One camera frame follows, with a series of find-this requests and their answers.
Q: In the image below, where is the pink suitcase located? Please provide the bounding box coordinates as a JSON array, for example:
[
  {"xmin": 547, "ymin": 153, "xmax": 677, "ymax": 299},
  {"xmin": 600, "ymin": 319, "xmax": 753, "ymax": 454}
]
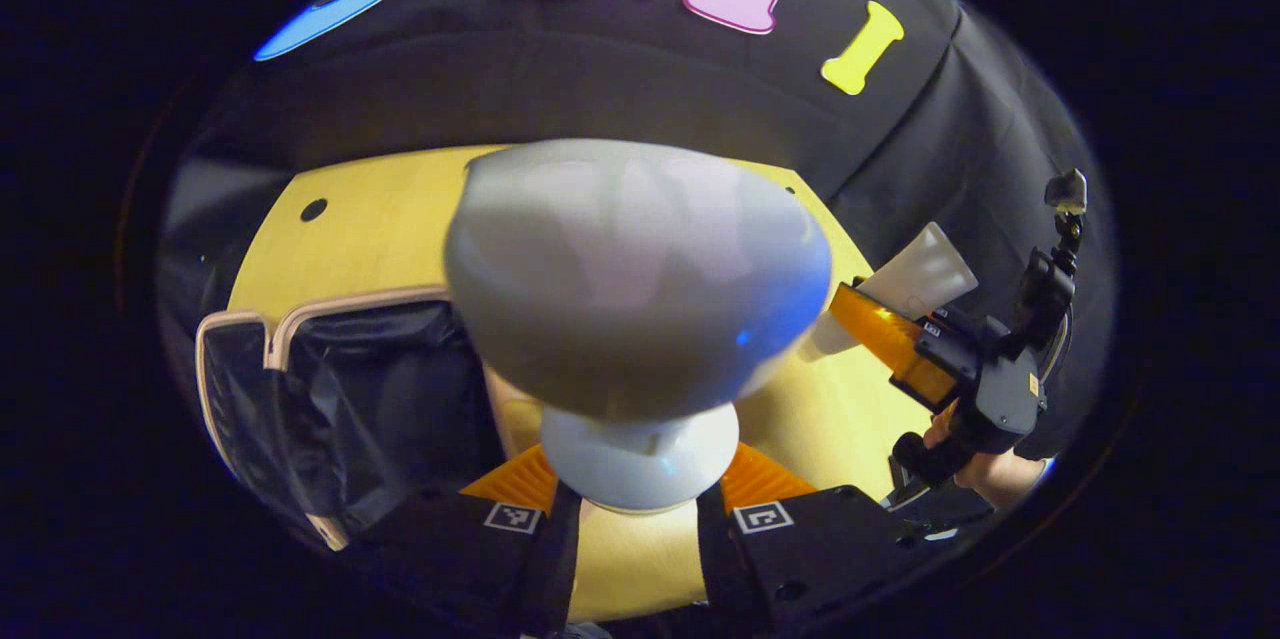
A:
[{"xmin": 195, "ymin": 284, "xmax": 506, "ymax": 552}]

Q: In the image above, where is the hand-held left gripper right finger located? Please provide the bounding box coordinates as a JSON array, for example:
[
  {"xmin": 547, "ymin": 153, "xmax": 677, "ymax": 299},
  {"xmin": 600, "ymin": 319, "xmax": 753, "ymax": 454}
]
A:
[{"xmin": 695, "ymin": 441, "xmax": 963, "ymax": 638}]

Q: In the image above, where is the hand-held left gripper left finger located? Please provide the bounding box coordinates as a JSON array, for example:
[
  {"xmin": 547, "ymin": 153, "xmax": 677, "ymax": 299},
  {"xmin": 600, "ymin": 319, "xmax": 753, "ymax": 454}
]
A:
[{"xmin": 355, "ymin": 444, "xmax": 584, "ymax": 639}]

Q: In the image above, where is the black backdrop cloth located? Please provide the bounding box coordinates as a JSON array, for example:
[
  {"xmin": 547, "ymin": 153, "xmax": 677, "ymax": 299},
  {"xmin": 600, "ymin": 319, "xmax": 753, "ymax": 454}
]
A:
[{"xmin": 155, "ymin": 0, "xmax": 1116, "ymax": 460}]

